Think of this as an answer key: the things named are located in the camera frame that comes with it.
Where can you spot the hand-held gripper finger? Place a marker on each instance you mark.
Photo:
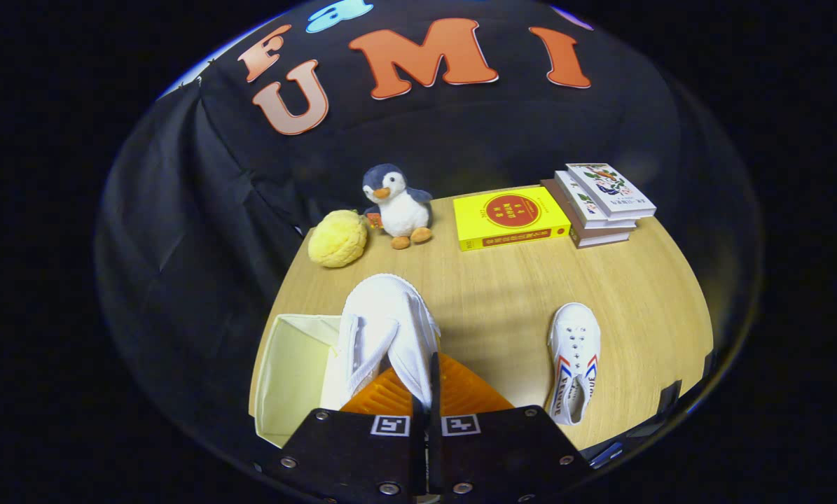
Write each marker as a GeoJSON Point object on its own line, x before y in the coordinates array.
{"type": "Point", "coordinates": [419, 448]}
{"type": "Point", "coordinates": [435, 434]}

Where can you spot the white canvas shoe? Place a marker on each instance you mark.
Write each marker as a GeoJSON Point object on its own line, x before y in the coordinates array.
{"type": "Point", "coordinates": [390, 315]}
{"type": "Point", "coordinates": [576, 336]}

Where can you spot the beige fabric storage box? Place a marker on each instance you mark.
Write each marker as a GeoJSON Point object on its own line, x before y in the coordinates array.
{"type": "Point", "coordinates": [292, 378]}

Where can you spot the yellow round plush toy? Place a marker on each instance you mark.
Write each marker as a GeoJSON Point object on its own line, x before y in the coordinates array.
{"type": "Point", "coordinates": [337, 239]}

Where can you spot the penguin plush toy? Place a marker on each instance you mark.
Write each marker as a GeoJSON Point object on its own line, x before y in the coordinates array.
{"type": "Point", "coordinates": [400, 210]}

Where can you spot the yellow book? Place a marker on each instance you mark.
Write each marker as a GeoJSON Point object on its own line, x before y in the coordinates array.
{"type": "Point", "coordinates": [509, 213]}

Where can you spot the white floral cover book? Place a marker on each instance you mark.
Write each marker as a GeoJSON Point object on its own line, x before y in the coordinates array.
{"type": "Point", "coordinates": [611, 185]}

